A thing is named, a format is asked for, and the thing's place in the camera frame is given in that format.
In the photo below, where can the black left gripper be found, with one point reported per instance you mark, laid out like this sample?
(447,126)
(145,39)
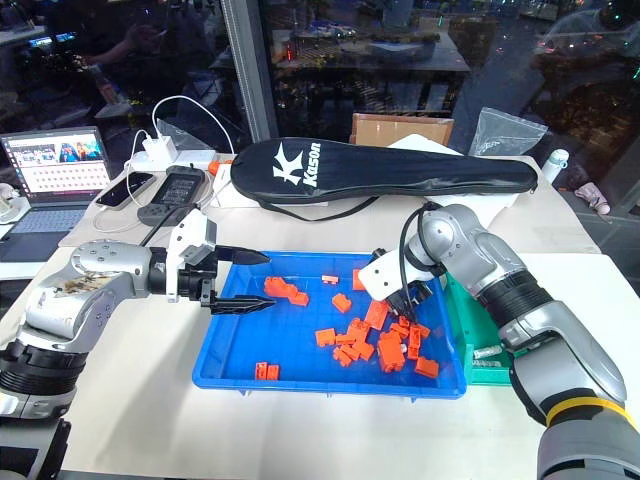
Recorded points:
(197,282)

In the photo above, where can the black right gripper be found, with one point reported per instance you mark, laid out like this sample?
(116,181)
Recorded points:
(407,299)

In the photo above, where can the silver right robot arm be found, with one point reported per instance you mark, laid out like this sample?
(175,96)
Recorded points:
(540,320)

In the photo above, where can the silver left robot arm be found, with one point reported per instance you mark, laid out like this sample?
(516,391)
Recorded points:
(75,300)

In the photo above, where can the green plastic bin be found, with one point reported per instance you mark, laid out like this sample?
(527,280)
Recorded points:
(470,330)

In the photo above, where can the blue plastic bin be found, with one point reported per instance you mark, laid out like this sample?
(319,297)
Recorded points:
(280,345)

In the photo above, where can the flat orange plastic block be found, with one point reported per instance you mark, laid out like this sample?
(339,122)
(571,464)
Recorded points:
(376,315)

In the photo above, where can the large orange plastic block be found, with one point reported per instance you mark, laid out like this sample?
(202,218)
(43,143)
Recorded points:
(277,287)
(391,352)

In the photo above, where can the small pale orange block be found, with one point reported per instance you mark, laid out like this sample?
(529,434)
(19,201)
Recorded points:
(329,279)

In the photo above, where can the silver battery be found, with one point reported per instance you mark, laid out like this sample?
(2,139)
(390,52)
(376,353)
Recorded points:
(489,362)
(487,352)

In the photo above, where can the white flat box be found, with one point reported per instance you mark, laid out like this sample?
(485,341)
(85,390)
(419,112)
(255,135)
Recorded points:
(222,190)

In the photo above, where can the black power adapter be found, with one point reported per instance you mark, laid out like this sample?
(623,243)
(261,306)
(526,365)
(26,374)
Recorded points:
(177,192)

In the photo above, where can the small orange object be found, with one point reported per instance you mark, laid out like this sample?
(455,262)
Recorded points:
(213,167)

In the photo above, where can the white power strip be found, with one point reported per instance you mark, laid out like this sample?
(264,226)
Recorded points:
(197,159)

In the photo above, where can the black Kason racket bag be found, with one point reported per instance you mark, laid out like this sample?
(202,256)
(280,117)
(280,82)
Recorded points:
(380,172)

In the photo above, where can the black smartphone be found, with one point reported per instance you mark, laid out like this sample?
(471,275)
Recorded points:
(125,189)

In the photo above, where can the brown cardboard box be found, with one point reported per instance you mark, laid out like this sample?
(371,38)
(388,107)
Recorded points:
(395,129)

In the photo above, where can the clear plastic zip bag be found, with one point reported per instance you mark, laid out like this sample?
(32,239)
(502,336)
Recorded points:
(505,132)

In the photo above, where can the white bottle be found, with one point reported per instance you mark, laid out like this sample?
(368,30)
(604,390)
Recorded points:
(554,167)

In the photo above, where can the open laptop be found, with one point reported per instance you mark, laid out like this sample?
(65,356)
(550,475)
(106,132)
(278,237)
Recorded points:
(55,170)

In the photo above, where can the white round object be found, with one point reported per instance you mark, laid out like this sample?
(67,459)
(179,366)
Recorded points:
(7,205)

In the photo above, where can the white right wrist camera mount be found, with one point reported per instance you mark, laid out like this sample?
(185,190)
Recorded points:
(382,272)

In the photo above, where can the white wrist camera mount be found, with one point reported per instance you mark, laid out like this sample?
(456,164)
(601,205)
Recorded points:
(382,272)
(192,235)

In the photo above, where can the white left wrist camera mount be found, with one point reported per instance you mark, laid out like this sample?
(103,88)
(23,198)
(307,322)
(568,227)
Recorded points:
(192,235)

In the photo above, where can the white wall charger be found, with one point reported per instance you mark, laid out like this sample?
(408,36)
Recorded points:
(159,149)

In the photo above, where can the grey window frame post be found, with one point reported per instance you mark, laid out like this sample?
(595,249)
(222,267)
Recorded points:
(247,75)

